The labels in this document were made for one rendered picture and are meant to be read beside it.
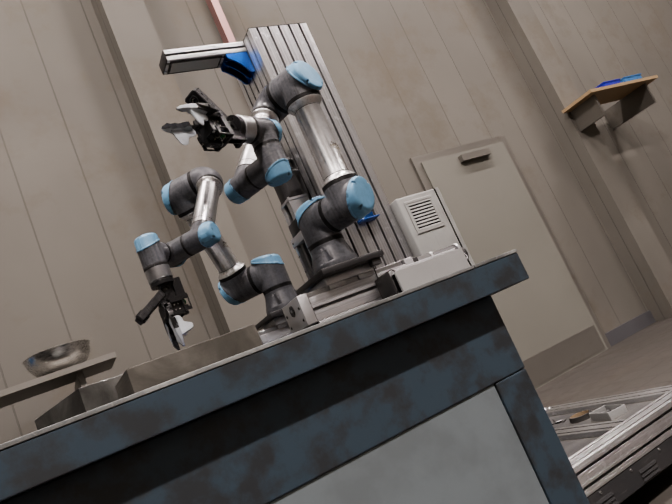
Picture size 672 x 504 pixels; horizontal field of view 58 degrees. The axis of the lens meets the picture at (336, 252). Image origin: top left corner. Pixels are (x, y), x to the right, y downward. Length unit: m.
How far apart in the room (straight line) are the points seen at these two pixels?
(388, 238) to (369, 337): 1.59
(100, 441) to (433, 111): 5.42
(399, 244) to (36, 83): 3.24
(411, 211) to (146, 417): 1.78
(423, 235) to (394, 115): 3.41
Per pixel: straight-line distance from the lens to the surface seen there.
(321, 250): 1.86
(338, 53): 5.66
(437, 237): 2.24
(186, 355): 0.92
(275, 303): 2.30
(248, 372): 0.56
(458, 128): 5.87
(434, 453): 0.65
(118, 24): 4.88
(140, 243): 1.93
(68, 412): 1.29
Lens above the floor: 0.75
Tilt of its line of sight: 10 degrees up
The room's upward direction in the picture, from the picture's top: 24 degrees counter-clockwise
